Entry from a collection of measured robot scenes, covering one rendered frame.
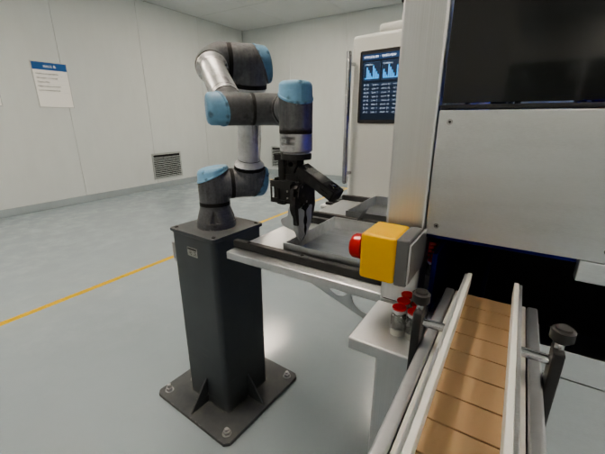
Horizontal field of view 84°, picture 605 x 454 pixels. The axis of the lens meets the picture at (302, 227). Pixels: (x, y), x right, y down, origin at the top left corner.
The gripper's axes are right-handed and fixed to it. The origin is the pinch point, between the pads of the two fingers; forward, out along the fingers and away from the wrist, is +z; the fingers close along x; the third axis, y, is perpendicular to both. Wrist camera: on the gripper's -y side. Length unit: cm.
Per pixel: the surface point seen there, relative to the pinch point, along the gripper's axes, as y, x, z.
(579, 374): -54, 13, 7
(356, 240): -22.0, 19.5, -9.3
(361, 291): -20.1, 11.0, 4.1
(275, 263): 1.0, 10.3, 3.5
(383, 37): 16, -90, -61
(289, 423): 20, -21, 92
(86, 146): 496, -192, 11
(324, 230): 1.5, -13.5, 2.4
